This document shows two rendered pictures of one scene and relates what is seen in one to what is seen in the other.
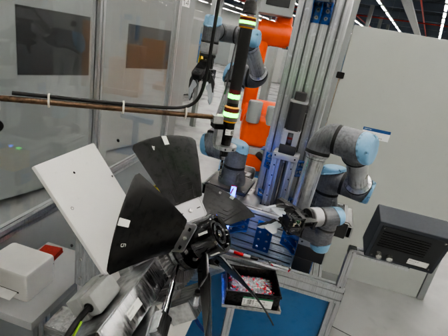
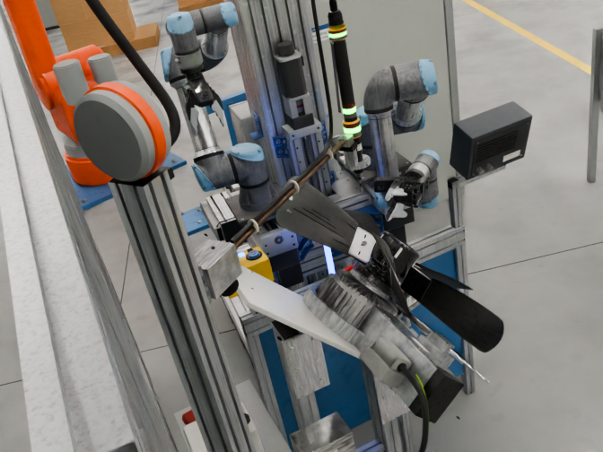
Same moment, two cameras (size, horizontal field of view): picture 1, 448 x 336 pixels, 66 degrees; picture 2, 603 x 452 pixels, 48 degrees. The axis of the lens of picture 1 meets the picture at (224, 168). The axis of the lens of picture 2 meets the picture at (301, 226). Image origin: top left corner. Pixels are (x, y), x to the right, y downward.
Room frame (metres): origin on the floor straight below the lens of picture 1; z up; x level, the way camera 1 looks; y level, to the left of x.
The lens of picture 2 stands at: (-0.33, 0.96, 2.25)
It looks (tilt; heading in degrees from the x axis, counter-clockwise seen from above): 31 degrees down; 331
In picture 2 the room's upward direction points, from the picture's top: 12 degrees counter-clockwise
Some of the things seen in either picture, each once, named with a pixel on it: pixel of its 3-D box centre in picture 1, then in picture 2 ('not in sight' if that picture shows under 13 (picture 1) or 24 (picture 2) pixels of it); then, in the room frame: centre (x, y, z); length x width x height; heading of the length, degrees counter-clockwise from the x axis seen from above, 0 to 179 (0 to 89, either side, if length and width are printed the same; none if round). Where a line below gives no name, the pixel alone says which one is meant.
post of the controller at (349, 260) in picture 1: (346, 267); (454, 203); (1.24, -0.58, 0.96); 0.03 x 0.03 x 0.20; 79
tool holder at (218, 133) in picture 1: (224, 132); (353, 149); (0.98, 0.02, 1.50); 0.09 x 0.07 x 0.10; 114
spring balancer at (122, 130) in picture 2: not in sight; (122, 132); (0.69, 0.67, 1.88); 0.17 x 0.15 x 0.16; 169
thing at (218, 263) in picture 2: not in sight; (209, 270); (0.73, 0.58, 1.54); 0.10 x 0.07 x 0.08; 114
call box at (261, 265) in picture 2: not in sight; (244, 273); (1.40, 0.23, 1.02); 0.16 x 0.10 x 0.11; 79
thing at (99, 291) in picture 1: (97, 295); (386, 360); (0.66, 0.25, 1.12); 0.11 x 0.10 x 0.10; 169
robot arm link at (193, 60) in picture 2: (208, 49); (188, 59); (1.55, 0.16, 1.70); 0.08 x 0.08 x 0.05
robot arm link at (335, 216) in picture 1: (329, 217); (424, 165); (1.23, -0.44, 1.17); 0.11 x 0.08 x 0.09; 116
